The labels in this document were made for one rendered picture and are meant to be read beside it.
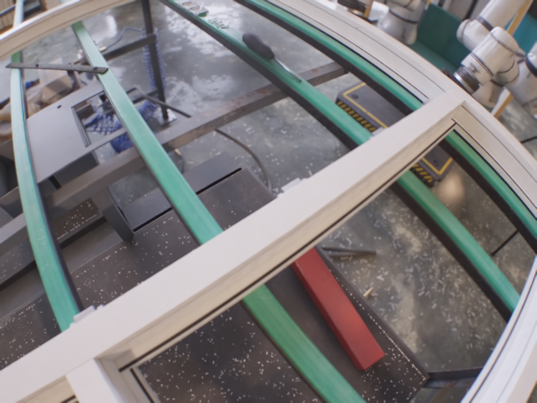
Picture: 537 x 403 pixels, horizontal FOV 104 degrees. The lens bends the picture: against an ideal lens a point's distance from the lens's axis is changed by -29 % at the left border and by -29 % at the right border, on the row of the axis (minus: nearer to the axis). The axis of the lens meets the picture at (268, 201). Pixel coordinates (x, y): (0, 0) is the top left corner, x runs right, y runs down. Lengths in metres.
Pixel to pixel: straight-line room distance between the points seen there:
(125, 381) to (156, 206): 0.53
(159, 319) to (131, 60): 2.34
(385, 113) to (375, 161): 1.18
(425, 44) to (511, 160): 0.92
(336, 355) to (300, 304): 0.14
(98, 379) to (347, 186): 0.37
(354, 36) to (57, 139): 0.77
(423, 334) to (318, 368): 1.15
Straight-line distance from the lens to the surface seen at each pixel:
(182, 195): 0.45
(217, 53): 2.43
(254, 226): 0.34
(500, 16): 1.04
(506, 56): 0.87
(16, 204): 0.94
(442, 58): 1.51
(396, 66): 0.81
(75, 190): 0.57
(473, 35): 1.03
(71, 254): 0.84
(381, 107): 1.64
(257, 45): 0.72
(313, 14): 0.96
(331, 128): 0.60
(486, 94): 1.34
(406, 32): 1.43
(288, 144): 1.69
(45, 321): 0.80
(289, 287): 0.68
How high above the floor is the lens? 1.24
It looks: 59 degrees down
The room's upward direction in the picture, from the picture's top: 11 degrees clockwise
